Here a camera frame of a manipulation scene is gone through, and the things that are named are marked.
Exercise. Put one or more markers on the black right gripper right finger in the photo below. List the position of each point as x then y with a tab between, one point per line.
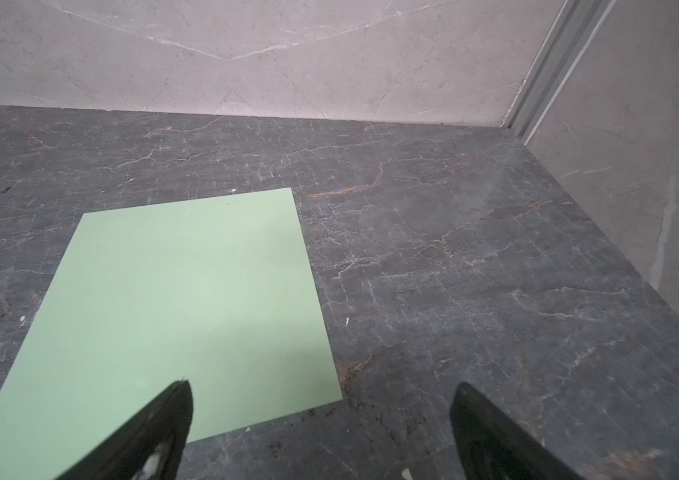
492	446

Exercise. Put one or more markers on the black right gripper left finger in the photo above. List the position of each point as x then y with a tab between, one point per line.
148	446

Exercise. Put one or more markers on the light green paper sheet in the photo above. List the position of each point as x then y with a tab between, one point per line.
218	292

